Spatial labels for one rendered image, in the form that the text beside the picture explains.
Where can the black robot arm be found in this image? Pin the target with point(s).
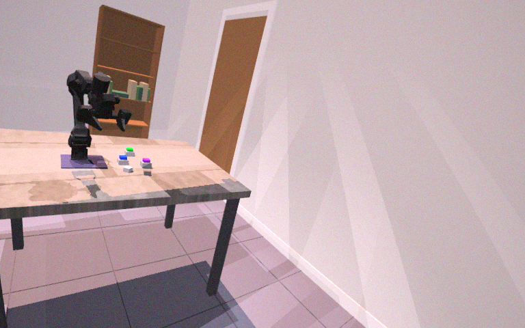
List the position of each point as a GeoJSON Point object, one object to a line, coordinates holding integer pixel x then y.
{"type": "Point", "coordinates": [80, 83]}

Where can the green button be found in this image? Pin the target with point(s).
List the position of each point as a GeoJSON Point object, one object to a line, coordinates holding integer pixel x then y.
{"type": "Point", "coordinates": [129, 152]}

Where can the blue button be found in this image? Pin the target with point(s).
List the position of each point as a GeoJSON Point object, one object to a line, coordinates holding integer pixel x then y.
{"type": "Point", "coordinates": [122, 160]}

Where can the purple button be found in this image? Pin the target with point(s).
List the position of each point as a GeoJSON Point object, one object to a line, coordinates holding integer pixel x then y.
{"type": "Point", "coordinates": [146, 163]}

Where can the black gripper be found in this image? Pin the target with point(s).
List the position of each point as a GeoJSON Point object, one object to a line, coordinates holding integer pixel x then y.
{"type": "Point", "coordinates": [90, 115]}

